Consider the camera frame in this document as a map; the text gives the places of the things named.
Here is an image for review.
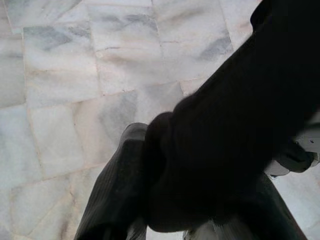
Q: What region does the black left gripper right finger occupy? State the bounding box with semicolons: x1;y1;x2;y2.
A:
217;173;310;240

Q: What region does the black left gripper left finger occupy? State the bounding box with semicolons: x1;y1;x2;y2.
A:
74;122;151;240

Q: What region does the black sweater small logo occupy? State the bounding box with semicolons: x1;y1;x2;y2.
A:
143;0;320;232

